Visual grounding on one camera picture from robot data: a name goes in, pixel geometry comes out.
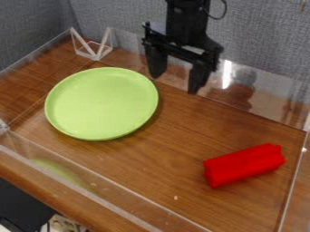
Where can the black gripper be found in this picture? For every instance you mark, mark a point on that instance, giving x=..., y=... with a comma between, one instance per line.
x=184, y=40

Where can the red long block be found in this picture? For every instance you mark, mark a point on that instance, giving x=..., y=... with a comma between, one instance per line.
x=243, y=164

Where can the green round plate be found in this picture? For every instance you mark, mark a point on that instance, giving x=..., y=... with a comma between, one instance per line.
x=102, y=103

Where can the black box under table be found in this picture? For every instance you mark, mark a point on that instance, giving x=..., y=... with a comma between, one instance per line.
x=24, y=213

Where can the clear acrylic corner bracket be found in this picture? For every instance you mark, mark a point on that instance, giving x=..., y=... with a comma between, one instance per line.
x=92, y=49

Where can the clear acrylic enclosure wall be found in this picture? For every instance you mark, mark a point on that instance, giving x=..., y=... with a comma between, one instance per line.
x=141, y=183

